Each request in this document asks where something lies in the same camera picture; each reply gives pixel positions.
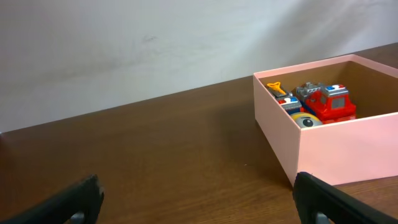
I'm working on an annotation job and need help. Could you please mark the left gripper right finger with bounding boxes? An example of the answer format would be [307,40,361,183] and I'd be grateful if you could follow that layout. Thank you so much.
[293,172,397,224]

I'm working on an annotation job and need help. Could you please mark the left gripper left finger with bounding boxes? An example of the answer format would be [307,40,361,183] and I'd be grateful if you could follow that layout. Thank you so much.
[1,175,104,224]

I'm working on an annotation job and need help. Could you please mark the yellow toy ball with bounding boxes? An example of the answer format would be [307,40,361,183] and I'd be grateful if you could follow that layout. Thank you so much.
[290,112,323,128]

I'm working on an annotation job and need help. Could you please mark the red toy fire truck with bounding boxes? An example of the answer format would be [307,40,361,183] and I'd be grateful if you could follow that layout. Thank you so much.
[295,82,356,124]

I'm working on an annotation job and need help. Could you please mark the red truck with yellow crane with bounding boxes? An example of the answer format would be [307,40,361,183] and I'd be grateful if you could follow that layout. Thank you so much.
[266,82,304,115]

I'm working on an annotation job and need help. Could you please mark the pink cardboard box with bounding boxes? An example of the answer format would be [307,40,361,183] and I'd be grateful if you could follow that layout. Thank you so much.
[253,55,397,185]

